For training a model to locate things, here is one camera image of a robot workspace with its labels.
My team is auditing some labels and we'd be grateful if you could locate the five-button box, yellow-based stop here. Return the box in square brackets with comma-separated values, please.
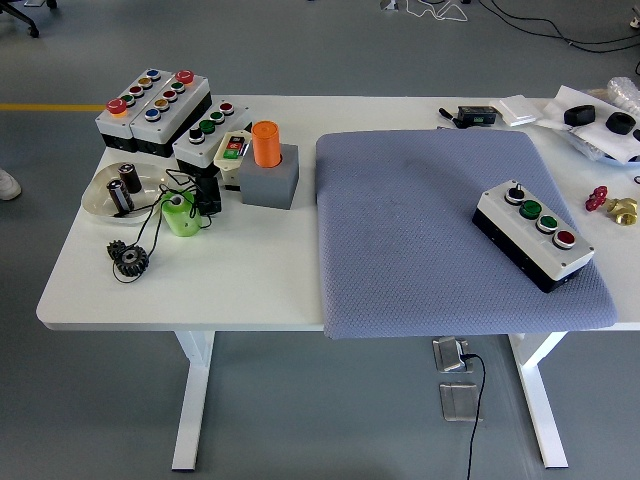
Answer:
[94, 67, 162, 154]

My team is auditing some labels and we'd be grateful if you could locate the dark cylindrical capacitor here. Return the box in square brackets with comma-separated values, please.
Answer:
[106, 178, 136, 213]
[117, 162, 144, 195]

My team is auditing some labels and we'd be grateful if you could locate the black floor power cable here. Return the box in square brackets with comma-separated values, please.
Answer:
[462, 353, 487, 480]

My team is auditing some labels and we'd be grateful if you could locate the green plastic cylinder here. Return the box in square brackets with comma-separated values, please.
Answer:
[160, 191, 203, 238]

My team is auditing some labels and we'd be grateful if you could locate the large black gear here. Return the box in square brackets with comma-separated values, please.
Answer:
[114, 245, 151, 278]

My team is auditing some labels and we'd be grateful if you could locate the open metal floor socket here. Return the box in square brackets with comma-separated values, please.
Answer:
[432, 337, 476, 375]

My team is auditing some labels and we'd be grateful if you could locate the black floor cable bundle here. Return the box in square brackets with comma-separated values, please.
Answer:
[478, 0, 640, 54]

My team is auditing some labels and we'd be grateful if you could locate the four-button control box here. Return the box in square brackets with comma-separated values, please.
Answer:
[172, 100, 254, 179]
[471, 179, 596, 295]

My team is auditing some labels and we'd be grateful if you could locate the black electronic module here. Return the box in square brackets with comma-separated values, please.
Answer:
[457, 104, 499, 127]

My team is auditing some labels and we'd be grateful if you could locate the white floor cable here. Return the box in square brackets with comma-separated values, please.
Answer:
[403, 0, 470, 24]

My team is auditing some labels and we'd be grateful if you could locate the clear round dish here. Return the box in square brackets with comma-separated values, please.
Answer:
[80, 160, 176, 226]

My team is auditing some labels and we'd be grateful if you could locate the clear bubble wrap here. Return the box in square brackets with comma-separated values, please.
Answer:
[606, 75, 640, 115]

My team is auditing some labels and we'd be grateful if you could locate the black power adapter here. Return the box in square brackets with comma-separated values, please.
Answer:
[195, 174, 223, 217]

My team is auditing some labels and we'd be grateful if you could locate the brass valve with red handle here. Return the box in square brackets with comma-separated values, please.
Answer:
[585, 185, 639, 227]

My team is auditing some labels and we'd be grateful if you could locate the grey-blue textured mat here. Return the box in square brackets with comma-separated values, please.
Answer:
[314, 128, 619, 341]

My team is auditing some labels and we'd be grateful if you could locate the white table leg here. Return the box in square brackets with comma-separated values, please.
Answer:
[171, 330, 216, 472]
[508, 332, 570, 470]

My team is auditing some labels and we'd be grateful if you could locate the grey block holder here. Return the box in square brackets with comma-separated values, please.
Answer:
[237, 143, 300, 210]

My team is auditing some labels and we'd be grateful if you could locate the four-button control box, clean base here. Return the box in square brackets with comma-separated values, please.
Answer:
[172, 100, 254, 179]

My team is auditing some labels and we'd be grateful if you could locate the beige red-green switch box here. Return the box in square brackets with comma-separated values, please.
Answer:
[213, 129, 253, 190]

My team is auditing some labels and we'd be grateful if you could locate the white foam sheet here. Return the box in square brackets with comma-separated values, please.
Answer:
[541, 84, 640, 166]

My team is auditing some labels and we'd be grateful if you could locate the thin black cord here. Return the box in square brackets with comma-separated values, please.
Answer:
[110, 168, 214, 285]

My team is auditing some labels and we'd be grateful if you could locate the white wall switch panel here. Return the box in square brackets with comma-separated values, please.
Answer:
[489, 94, 545, 127]

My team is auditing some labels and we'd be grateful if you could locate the five-button box, red stop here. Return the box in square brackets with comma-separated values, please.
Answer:
[129, 69, 213, 159]

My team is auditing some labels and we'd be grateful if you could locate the black office chair base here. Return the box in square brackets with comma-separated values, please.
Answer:
[0, 0, 59, 39]

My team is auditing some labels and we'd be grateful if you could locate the closed metal floor plate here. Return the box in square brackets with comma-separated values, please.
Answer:
[438, 382, 485, 423]

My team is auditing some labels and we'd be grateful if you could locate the orange cylinder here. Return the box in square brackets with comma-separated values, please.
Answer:
[250, 120, 284, 169]

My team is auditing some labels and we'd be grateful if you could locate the person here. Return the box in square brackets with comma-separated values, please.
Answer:
[0, 167, 23, 202]

